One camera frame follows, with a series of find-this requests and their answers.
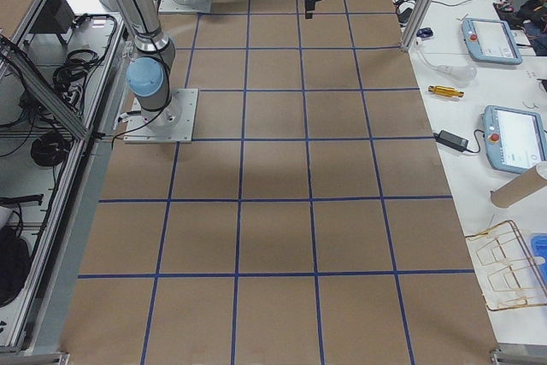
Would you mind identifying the small blue black box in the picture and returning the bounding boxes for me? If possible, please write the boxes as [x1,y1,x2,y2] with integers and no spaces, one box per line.
[416,27,434,39]

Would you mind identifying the brass cylinder fitting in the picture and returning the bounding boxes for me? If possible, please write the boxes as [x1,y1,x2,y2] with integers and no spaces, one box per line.
[428,85,464,98]

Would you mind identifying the white light bulb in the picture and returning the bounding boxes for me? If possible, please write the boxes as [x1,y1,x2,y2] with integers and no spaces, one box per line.
[414,38,477,82]

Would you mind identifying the upper teach pendant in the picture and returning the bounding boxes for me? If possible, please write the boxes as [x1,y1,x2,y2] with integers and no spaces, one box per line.
[461,18,522,65]

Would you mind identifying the teach pendant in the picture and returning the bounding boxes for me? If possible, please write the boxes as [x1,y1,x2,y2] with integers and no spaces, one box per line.
[461,18,522,65]
[482,105,546,174]

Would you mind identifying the black power adapter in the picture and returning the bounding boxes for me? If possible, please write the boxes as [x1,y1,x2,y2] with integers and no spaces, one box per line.
[433,130,468,152]

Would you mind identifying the lower teach pendant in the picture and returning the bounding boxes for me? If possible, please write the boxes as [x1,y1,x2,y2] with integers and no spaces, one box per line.
[482,105,546,174]

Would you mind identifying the cardboard tube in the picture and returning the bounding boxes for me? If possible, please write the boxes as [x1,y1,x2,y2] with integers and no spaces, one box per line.
[490,161,546,209]

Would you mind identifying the blue plastic tray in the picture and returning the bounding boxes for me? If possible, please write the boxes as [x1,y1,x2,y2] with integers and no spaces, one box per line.
[530,234,547,280]

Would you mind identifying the black cable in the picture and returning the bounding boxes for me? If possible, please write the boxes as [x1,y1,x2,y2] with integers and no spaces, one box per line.
[465,130,486,156]

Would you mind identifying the coiled black cables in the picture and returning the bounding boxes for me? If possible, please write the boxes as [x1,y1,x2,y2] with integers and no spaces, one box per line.
[30,128,69,168]

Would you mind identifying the gold wire rack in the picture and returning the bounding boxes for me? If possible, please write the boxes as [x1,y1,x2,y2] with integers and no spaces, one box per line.
[465,220,546,312]

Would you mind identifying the aluminium side frame rail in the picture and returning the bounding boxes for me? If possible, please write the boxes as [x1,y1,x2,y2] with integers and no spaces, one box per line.
[1,0,126,362]

